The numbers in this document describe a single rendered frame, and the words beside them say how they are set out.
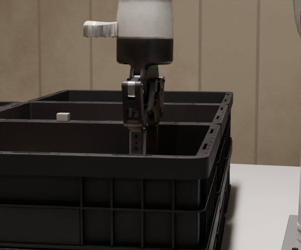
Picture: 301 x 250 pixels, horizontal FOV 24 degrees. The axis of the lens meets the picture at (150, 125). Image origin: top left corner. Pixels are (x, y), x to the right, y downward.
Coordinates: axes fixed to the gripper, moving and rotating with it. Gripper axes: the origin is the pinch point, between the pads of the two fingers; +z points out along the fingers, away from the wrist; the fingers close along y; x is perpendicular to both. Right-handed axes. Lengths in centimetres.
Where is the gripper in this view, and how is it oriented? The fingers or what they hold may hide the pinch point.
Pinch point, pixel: (144, 144)
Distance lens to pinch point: 96.9
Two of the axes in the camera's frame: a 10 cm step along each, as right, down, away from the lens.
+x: -9.7, -0.4, 2.4
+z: -0.1, 9.9, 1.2
